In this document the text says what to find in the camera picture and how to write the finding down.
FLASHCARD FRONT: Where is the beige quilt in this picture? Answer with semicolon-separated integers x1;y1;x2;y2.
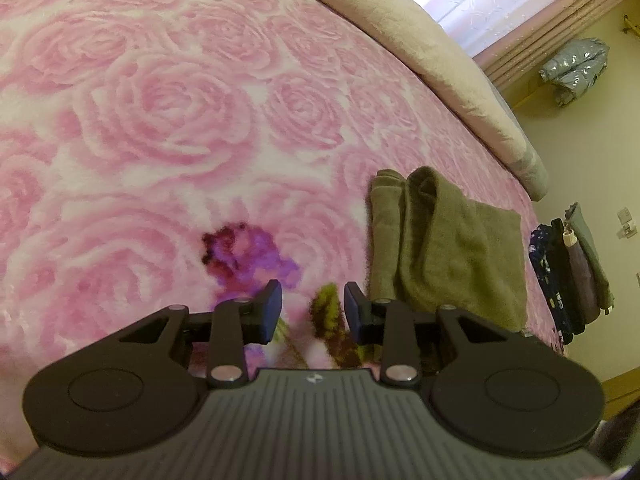
252;0;551;202

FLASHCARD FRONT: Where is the white wall socket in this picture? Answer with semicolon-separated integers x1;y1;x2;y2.
616;207;639;239

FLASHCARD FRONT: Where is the dark cloth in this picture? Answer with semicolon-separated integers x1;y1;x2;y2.
597;399;640;467

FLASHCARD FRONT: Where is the pink drape curtain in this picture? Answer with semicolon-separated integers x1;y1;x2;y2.
472;0;640;92

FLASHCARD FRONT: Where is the silver puffer jacket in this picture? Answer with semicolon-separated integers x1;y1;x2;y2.
539;37;611;107

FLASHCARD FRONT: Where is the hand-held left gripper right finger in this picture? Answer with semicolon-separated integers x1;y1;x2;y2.
343;282;523;387

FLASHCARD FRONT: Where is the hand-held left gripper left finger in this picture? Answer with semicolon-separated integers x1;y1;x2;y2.
119;280;283;390

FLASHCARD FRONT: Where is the grey-brown folded garment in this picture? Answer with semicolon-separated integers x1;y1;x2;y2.
564;230;601;326

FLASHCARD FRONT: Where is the grey-green folded garment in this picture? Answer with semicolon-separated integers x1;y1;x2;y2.
565;203;615;315

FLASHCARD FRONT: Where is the olive green garment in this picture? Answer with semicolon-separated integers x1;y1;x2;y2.
369;166;530;333

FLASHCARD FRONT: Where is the black folded garment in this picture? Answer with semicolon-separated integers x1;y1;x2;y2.
546;219;587;336

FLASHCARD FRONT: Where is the navy printed folded garment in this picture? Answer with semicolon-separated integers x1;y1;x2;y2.
528;225;576;346

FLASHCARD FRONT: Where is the pink floral blanket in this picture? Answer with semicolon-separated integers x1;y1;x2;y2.
0;0;568;461

